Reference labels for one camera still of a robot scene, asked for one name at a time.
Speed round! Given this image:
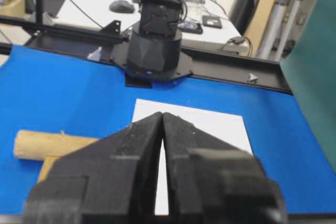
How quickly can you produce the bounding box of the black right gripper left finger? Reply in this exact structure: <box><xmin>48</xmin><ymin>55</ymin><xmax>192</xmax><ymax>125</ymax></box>
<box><xmin>24</xmin><ymin>112</ymin><xmax>163</xmax><ymax>223</ymax></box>

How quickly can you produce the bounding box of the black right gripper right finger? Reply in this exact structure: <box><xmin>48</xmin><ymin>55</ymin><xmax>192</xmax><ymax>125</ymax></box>
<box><xmin>163</xmin><ymin>113</ymin><xmax>288</xmax><ymax>223</ymax></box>

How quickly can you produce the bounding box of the wooden mallet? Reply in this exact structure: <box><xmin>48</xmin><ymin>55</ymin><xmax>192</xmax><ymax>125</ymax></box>
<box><xmin>14</xmin><ymin>130</ymin><xmax>98</xmax><ymax>182</ymax></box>

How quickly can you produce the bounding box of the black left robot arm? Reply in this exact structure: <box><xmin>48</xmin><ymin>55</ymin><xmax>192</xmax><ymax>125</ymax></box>
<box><xmin>110</xmin><ymin>0</ymin><xmax>193</xmax><ymax>82</ymax></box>

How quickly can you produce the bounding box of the large white board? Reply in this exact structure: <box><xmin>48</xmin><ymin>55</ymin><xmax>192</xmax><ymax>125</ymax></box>
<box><xmin>132</xmin><ymin>99</ymin><xmax>253</xmax><ymax>216</ymax></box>

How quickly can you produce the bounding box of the blue table mat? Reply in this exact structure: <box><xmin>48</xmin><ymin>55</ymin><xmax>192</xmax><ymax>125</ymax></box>
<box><xmin>1</xmin><ymin>46</ymin><xmax>335</xmax><ymax>215</ymax></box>

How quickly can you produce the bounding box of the dark green backdrop sheet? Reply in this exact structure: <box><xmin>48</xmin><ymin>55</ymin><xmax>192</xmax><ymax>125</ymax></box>
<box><xmin>280</xmin><ymin>0</ymin><xmax>335</xmax><ymax>169</ymax></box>

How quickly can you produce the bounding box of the black computer mouse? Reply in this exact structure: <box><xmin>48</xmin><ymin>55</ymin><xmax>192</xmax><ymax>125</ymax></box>
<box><xmin>109</xmin><ymin>0</ymin><xmax>135</xmax><ymax>14</ymax></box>

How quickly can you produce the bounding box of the white side desk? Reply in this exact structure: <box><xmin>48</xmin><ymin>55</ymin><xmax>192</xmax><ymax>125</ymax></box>
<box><xmin>55</xmin><ymin>0</ymin><xmax>249</xmax><ymax>53</ymax></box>

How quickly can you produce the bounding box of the black aluminium frame rail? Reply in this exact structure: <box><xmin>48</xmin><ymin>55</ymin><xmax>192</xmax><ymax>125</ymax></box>
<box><xmin>1</xmin><ymin>16</ymin><xmax>292</xmax><ymax>94</ymax></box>

